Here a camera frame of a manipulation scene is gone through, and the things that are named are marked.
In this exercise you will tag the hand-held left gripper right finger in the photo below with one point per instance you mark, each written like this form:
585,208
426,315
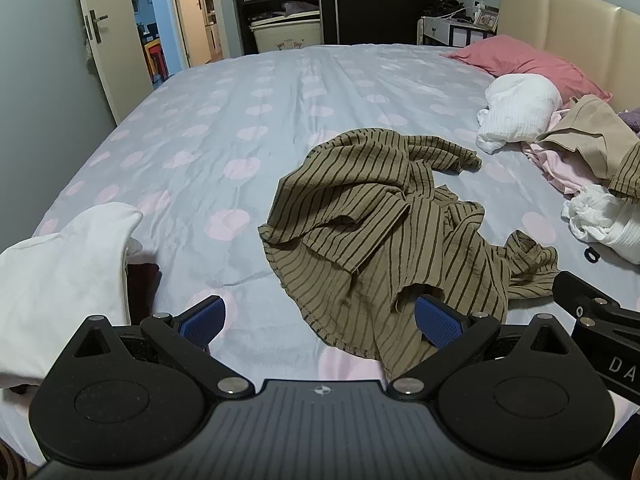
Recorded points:
437,322

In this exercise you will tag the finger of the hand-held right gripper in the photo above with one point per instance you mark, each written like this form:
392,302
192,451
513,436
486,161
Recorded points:
575,290

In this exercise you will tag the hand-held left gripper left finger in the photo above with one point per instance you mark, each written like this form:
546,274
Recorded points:
202,317

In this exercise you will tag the brown striped shirt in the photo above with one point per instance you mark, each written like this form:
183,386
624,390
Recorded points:
375,220

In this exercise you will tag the dark maroon garment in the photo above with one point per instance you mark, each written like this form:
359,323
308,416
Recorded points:
142,285

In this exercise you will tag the white ribbed garment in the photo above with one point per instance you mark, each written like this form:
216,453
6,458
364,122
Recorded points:
610,220

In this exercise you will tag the pale pink garment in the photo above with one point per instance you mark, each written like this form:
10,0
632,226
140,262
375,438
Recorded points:
555,162

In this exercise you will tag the small brown striped garment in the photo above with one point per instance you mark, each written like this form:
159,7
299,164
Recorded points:
631,170

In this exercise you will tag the white folded garment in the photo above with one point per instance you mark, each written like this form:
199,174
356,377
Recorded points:
60,285

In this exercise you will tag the tan garment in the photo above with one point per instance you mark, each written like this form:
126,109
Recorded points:
595,130

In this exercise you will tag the purple cloth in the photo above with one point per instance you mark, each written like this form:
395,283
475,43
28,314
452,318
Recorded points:
631,120

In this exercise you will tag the white crumpled garment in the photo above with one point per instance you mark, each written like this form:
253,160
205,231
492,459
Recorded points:
520,105

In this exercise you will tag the polka dot bed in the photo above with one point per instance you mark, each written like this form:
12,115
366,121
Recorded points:
225,110

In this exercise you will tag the pink pillow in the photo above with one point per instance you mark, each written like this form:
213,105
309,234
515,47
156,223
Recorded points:
520,57

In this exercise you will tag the beige padded headboard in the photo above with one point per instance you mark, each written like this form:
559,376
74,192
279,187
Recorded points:
575,20

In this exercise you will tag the cream door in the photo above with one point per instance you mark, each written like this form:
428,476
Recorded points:
115,60

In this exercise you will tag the white nightstand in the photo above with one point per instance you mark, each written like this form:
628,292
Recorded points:
435,30

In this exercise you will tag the cream plastic tub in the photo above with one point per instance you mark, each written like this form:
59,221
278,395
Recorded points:
285,35

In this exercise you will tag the dark wardrobe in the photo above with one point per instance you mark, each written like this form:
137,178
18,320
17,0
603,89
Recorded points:
380,0

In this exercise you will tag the photo frame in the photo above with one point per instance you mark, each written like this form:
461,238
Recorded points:
486,19

